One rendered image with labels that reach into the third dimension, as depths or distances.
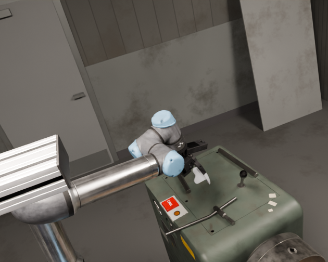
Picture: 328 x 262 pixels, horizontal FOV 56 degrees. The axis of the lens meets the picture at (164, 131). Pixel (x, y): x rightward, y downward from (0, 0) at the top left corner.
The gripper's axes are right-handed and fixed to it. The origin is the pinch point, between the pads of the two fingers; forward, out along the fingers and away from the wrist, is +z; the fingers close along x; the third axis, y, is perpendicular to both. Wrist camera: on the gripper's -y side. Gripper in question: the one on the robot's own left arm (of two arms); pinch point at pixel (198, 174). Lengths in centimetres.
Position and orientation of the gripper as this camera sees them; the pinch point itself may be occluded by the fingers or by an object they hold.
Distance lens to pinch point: 128.7
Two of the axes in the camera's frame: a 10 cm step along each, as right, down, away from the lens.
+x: 5.7, 3.2, -7.6
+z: 4.0, 7.0, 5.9
